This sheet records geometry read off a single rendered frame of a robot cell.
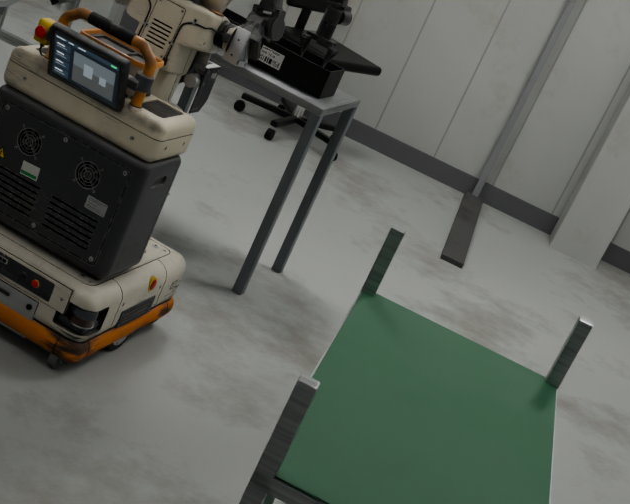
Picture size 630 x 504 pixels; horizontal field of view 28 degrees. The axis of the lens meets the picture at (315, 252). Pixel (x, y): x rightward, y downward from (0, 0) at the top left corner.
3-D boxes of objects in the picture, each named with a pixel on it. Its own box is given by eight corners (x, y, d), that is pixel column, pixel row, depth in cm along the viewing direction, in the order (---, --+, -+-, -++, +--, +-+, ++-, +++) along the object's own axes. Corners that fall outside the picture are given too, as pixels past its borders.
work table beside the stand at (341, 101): (240, 295, 483) (323, 109, 457) (91, 210, 498) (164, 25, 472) (282, 271, 524) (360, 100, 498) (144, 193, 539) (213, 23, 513)
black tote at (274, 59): (191, 32, 481) (202, 5, 477) (210, 30, 497) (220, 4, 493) (318, 99, 468) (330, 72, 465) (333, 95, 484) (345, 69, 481)
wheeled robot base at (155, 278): (69, 373, 368) (98, 301, 360) (-100, 270, 382) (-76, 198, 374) (171, 318, 430) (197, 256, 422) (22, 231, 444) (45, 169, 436)
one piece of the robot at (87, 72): (130, 135, 358) (140, 72, 342) (30, 80, 365) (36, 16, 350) (152, 117, 366) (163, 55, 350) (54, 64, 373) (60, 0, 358)
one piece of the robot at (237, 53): (235, 65, 385) (250, 32, 383) (221, 58, 386) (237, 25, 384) (245, 68, 395) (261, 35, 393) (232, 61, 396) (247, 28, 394)
